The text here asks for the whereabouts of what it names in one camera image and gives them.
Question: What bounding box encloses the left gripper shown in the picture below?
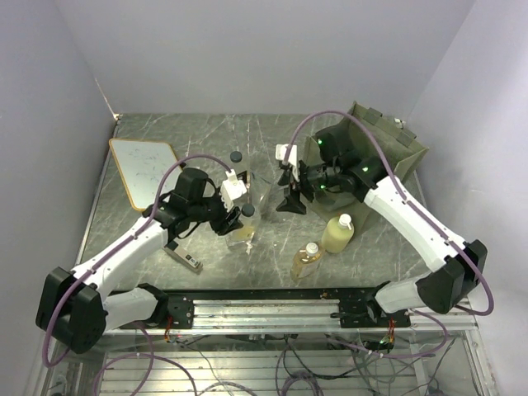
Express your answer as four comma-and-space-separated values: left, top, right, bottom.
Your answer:
189, 183, 243, 236

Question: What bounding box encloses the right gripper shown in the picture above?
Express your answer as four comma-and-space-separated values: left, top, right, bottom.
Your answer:
276, 158, 339, 215

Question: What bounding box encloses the short clear yellow bottle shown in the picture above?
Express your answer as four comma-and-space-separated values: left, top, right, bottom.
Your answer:
226, 203, 257, 247

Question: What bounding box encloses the green canvas bag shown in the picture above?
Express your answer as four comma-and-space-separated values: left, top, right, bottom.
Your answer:
302, 102, 428, 235

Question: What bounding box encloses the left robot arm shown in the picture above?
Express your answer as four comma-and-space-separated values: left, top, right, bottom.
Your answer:
35, 167, 247, 354

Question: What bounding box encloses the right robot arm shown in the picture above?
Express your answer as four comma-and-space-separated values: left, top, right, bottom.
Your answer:
276, 125, 488, 327

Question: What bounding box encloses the tall clear square bottle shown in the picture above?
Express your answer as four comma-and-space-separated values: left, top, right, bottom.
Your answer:
229, 151, 250, 186

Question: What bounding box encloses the yellow-green pump bottle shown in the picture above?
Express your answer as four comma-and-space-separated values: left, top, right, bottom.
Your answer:
321, 214, 355, 254

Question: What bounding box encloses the amber bottle white cap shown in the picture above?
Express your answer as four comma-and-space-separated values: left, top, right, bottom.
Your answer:
290, 242, 323, 281

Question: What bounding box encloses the yellow-framed whiteboard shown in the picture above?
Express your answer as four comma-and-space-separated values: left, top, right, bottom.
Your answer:
109, 139, 177, 212

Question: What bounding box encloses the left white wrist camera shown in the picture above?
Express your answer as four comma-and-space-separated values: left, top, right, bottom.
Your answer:
219, 169, 248, 211

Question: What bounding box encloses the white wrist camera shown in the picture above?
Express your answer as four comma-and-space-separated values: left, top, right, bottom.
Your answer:
219, 169, 248, 211
275, 144, 299, 182

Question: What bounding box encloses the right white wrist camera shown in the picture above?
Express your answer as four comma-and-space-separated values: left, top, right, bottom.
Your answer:
275, 144, 299, 182

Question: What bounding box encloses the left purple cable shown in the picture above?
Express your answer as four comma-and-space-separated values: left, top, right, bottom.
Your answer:
42, 153, 234, 396

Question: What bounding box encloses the aluminium rail frame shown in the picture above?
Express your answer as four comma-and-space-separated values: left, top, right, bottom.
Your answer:
40, 288, 488, 396

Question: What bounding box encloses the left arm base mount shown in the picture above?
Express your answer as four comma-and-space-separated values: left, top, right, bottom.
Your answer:
164, 294, 195, 329

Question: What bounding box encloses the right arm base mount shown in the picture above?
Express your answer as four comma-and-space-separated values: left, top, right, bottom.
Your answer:
330, 288, 411, 328

